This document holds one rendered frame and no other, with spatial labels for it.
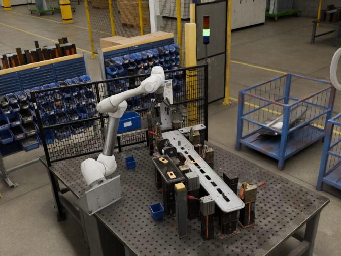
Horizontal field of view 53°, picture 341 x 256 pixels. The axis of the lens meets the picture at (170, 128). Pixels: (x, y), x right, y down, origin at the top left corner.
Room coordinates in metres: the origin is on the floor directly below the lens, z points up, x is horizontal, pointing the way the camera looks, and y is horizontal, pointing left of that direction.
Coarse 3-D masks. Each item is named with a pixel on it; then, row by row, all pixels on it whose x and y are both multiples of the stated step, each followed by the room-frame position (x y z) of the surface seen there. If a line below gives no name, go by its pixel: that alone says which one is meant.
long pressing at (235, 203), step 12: (168, 132) 3.20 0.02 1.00; (180, 132) 3.19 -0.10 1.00; (192, 156) 2.68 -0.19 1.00; (192, 168) 2.48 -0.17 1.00; (204, 168) 2.47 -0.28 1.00; (204, 180) 2.29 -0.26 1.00; (216, 180) 2.28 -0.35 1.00; (216, 192) 2.13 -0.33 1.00; (228, 192) 2.12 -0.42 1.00; (216, 204) 2.00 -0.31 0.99; (228, 204) 1.98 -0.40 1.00; (240, 204) 1.97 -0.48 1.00
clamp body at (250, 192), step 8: (248, 184) 2.13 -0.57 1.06; (248, 192) 2.06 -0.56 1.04; (256, 192) 2.08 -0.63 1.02; (248, 200) 2.06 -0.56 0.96; (256, 200) 2.08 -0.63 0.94; (248, 208) 2.07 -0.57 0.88; (240, 216) 2.10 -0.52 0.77; (248, 216) 2.06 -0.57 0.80; (240, 224) 2.09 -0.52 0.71; (248, 224) 2.06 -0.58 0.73; (256, 224) 2.08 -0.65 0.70
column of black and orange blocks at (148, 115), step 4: (148, 116) 3.24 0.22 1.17; (148, 120) 3.24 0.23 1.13; (148, 124) 3.24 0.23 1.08; (148, 128) 3.25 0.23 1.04; (148, 136) 3.27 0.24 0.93; (152, 136) 3.25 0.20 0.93; (152, 140) 3.25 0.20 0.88; (152, 144) 3.25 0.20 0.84; (152, 148) 3.25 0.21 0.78; (152, 152) 3.24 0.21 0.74
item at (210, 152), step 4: (208, 152) 2.68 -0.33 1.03; (212, 152) 2.69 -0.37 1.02; (208, 156) 2.68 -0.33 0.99; (212, 156) 2.70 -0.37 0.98; (204, 160) 2.68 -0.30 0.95; (208, 160) 2.68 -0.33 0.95; (212, 160) 2.69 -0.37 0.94; (208, 164) 2.68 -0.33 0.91; (212, 164) 2.70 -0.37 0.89; (212, 168) 2.70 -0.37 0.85
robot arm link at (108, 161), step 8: (120, 104) 2.82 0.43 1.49; (112, 112) 2.81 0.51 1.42; (120, 112) 2.83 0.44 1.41; (112, 120) 2.81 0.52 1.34; (112, 128) 2.79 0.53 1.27; (112, 136) 2.78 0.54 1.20; (104, 144) 2.78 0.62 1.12; (112, 144) 2.77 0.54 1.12; (104, 152) 2.75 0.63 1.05; (112, 152) 2.76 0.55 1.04; (104, 160) 2.70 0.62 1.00; (112, 160) 2.73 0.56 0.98; (112, 168) 2.72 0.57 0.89; (104, 176) 2.65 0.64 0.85
